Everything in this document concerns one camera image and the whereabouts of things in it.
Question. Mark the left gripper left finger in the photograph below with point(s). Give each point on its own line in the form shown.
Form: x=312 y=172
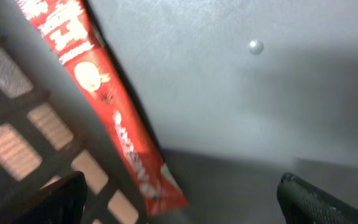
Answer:
x=61 y=202

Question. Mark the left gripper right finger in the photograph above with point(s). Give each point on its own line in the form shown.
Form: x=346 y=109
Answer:
x=302 y=202

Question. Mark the red snack bar wrapper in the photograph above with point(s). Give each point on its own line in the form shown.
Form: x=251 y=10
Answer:
x=67 y=28

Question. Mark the grey plastic mesh basket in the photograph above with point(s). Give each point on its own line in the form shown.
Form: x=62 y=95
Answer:
x=236 y=93

